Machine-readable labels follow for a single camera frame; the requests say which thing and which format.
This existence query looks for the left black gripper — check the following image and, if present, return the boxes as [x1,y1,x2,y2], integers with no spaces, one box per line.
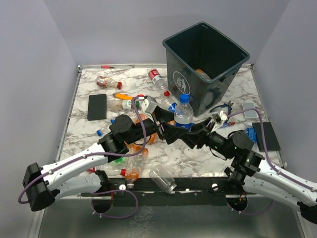
[125,106,189,145]

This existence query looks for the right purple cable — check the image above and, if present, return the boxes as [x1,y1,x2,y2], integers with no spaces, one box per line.
[226,108,317,191]

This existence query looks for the orange utility knife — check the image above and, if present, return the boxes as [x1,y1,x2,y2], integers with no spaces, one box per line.
[113,93,133,101]

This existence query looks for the green crushed bottle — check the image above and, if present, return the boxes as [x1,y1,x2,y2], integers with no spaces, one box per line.
[112,157,126,164]

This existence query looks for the starbucks glass bottle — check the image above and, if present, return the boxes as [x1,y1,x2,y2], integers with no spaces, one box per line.
[107,100,133,111]

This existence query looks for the black mounting rail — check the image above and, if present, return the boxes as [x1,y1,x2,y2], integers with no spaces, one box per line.
[81,177,257,206]

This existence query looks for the black rectangular block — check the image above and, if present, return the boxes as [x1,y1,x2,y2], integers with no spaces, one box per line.
[87,94,107,121]

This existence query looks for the crushed bottle red cap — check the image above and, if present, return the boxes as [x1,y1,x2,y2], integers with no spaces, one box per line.
[95,76,122,89]

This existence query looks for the orange bottle in bin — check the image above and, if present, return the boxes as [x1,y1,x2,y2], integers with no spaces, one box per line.
[196,69,211,81]

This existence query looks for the red marker pen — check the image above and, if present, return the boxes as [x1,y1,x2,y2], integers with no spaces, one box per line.
[101,65,116,69]

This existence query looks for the blue screwdriver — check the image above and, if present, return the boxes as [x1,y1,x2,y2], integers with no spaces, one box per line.
[220,122,236,128]

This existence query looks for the clear bottle blue cap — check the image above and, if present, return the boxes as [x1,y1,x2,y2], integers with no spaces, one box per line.
[96,123,109,136]

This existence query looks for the dark green plastic bin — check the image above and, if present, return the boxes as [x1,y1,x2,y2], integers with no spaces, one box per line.
[162,22,250,117]

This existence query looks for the clear glass jar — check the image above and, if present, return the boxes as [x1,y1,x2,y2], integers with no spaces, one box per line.
[149,165,177,194]

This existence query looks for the red label clear bottle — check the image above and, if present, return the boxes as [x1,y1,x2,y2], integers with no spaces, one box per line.
[147,68,167,91]

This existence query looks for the red label bottle front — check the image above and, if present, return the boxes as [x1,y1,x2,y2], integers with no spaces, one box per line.
[87,165,126,177]

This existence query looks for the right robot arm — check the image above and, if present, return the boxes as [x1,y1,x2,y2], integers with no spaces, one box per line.
[181,122,317,223]

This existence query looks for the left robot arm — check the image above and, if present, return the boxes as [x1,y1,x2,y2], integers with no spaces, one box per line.
[18,107,188,211]

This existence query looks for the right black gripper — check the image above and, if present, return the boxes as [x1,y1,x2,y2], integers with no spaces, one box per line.
[181,117,235,159]

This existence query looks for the purple cable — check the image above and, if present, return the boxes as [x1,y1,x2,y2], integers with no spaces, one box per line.
[18,96,148,204]
[226,108,317,191]

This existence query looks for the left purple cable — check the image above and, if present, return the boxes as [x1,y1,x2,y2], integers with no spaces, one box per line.
[18,96,148,204]

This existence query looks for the orange crushed bottle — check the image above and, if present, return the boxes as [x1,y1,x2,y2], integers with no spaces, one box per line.
[133,114,175,145]

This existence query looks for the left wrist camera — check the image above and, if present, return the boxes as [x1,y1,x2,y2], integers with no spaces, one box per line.
[137,94,158,114]

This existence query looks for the orange label large bottle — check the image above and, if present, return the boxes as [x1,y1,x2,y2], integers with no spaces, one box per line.
[124,148,148,189]

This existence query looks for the pepsi label clear bottle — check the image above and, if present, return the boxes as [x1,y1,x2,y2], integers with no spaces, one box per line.
[174,94,194,131]

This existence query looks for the blue handled pliers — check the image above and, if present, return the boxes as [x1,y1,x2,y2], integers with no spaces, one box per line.
[210,101,234,115]

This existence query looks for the pepsi bottle right side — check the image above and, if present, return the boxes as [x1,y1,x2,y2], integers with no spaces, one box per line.
[244,122,257,144]

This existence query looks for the black box right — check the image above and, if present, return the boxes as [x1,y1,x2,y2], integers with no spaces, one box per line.
[252,122,281,152]

